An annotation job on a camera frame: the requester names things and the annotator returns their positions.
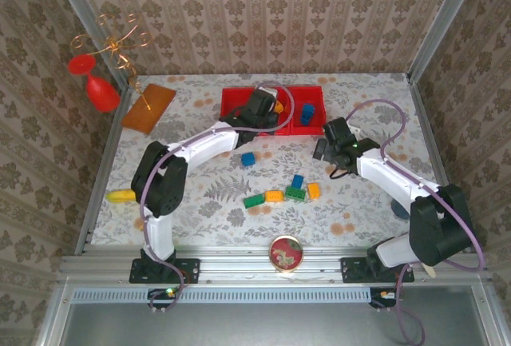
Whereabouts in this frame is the green lego block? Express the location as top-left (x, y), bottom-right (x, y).
top-left (244, 193), bottom-right (267, 209)
top-left (284, 185), bottom-right (307, 203)

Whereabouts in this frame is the floral patterned table cover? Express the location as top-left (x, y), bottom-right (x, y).
top-left (85, 73), bottom-right (460, 249)

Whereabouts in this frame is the dark blue round object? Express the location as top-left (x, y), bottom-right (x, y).
top-left (390, 198), bottom-right (412, 219)

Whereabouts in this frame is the round floral plate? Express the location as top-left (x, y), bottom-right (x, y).
top-left (268, 234), bottom-right (304, 273)

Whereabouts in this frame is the amber translucent board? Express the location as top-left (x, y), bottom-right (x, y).
top-left (121, 84), bottom-right (178, 136)

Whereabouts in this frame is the small black controller board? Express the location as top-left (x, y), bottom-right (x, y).
top-left (369, 288), bottom-right (400, 309)
top-left (147, 288), bottom-right (184, 309)

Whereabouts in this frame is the red plastic goblet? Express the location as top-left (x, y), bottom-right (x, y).
top-left (66, 53), bottom-right (121, 113)

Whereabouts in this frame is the yellow banana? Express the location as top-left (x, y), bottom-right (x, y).
top-left (105, 188), bottom-right (137, 205)

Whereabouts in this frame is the grey metal panel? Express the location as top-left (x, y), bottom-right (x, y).
top-left (38, 284), bottom-right (506, 346)

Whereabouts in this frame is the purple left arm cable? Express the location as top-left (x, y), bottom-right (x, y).
top-left (139, 81), bottom-right (296, 315)

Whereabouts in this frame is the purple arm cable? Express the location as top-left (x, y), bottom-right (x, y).
top-left (139, 81), bottom-right (296, 315)
top-left (345, 99), bottom-right (486, 345)

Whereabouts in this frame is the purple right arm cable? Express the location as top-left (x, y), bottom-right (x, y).
top-left (345, 99), bottom-right (486, 345)

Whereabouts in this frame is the aluminium side rail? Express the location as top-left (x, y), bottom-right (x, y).
top-left (406, 76), bottom-right (472, 253)
top-left (74, 85), bottom-right (135, 255)

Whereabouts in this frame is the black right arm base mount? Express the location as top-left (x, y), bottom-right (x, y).
top-left (340, 256), bottom-right (415, 284)

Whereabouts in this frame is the aluminium front rail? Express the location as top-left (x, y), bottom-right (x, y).
top-left (58, 246), bottom-right (494, 285)

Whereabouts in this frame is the white slotted cable duct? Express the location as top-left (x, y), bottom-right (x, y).
top-left (71, 286), bottom-right (376, 304)

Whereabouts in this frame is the copper wire ornament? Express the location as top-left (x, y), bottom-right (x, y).
top-left (69, 13), bottom-right (154, 110)

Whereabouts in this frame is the aluminium frame post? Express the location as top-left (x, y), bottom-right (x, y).
top-left (45, 0), bottom-right (135, 89)
top-left (406, 0), bottom-right (486, 82)

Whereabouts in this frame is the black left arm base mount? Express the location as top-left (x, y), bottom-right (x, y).
top-left (129, 248), bottom-right (200, 285)

